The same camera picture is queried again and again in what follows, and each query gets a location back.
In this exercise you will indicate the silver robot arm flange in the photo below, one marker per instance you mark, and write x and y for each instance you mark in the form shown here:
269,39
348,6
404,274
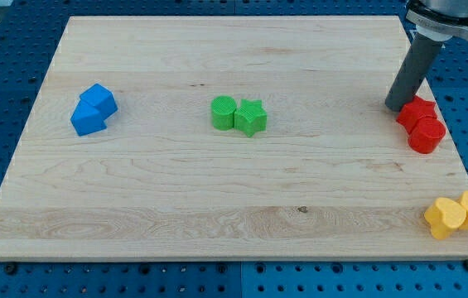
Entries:
439,20

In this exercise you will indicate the green star block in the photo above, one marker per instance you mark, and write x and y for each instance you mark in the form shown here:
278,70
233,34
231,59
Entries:
250,117

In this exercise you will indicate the red star block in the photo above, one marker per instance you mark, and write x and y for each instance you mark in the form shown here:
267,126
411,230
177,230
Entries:
412,112

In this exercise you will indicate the yellow heart block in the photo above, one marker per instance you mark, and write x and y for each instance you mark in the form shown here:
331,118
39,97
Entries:
444,217

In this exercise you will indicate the green cylinder block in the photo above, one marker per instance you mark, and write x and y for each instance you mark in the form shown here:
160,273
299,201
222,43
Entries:
222,112

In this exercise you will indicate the light wooden board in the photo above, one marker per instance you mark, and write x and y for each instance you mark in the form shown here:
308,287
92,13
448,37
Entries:
332,177

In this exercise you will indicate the blue cube block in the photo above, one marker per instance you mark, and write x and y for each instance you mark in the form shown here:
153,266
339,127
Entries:
101,99

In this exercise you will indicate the blue triangular block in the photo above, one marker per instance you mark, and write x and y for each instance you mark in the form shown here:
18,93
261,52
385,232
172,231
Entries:
87,119

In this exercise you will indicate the red cylinder block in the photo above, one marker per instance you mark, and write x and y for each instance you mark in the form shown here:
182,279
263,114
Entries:
426,135

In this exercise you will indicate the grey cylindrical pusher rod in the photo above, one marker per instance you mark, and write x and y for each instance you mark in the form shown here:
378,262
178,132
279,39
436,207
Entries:
417,62

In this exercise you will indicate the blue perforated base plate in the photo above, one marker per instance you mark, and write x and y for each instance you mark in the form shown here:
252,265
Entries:
29,34

